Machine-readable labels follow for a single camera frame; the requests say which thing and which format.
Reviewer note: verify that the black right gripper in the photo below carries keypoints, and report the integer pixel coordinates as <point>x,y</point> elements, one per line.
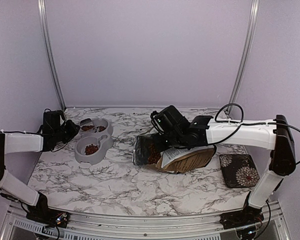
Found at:
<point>160,146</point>

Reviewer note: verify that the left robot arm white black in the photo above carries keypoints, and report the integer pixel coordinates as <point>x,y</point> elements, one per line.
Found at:
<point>19,152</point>

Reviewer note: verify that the brown kibble in bowls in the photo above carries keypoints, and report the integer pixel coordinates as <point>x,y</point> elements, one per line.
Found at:
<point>89,144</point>

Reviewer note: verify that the black floral square plate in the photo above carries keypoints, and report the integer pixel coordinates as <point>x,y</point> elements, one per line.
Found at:
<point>238,171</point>

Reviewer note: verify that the right aluminium frame post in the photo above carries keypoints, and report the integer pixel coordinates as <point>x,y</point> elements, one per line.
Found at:
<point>248,42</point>

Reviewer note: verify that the aluminium frame post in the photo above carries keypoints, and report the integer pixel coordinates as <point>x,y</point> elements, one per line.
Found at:
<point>49,52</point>
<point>248,42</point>

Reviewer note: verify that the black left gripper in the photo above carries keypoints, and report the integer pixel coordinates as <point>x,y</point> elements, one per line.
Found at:
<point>74,128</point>

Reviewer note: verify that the brown dog food bag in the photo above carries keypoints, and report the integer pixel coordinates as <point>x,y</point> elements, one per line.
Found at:
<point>172,160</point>

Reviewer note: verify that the front aluminium rail base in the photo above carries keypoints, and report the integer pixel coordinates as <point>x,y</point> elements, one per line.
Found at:
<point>90,226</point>

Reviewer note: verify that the left aluminium frame post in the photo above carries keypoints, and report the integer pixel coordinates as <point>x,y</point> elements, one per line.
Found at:
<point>49,52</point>

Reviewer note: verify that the grey double pet bowl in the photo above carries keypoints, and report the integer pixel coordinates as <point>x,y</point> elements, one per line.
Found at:
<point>104,139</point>

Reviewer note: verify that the metal food scoop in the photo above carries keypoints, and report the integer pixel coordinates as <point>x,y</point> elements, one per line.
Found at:
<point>86,124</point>

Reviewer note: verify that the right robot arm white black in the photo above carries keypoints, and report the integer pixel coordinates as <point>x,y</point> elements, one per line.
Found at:
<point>174,130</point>

